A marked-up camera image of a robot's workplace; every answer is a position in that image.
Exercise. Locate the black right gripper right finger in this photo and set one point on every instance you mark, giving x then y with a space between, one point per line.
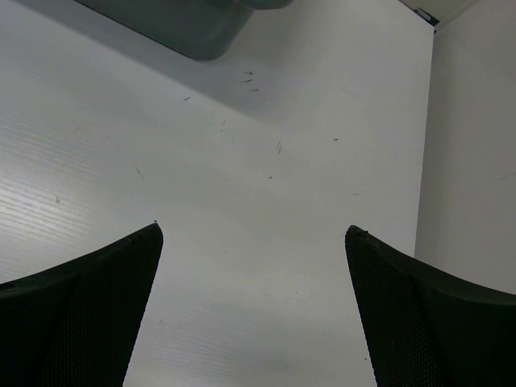
425 327

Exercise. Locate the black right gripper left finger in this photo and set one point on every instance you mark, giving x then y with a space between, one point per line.
76 324

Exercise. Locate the grey plastic bin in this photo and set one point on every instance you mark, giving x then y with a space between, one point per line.
200 30

